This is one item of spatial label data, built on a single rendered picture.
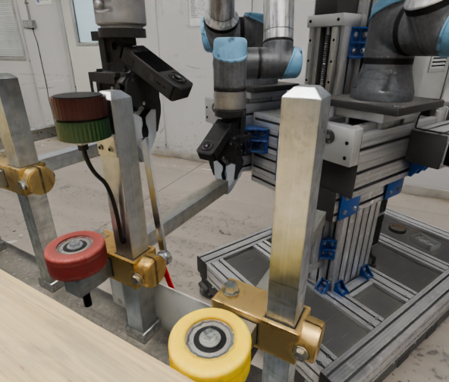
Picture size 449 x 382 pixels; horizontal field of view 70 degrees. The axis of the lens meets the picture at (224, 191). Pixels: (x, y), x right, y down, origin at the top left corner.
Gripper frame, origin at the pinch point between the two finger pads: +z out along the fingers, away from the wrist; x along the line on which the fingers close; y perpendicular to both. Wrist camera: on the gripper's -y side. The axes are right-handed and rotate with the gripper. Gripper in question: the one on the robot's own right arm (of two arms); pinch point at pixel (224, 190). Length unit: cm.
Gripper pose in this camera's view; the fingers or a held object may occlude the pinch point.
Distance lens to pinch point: 82.0
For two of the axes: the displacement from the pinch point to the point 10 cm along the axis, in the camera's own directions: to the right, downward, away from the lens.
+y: 5.0, -3.5, 7.9
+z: 0.0, 9.1, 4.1
